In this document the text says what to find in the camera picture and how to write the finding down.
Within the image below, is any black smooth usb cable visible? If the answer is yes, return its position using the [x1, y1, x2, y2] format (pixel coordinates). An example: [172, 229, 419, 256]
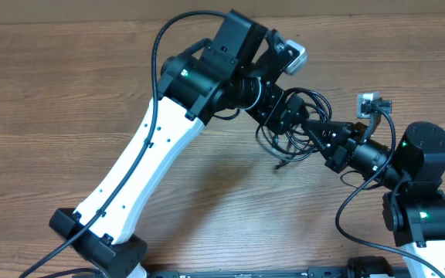
[255, 86, 334, 163]

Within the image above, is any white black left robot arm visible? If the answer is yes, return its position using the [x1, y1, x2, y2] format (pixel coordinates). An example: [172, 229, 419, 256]
[49, 11, 307, 277]

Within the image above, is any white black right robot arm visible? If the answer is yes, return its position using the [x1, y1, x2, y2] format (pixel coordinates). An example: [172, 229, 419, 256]
[301, 120, 445, 277]

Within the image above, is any brown cardboard wall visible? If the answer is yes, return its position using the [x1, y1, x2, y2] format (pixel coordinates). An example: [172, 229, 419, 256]
[0, 0, 445, 24]

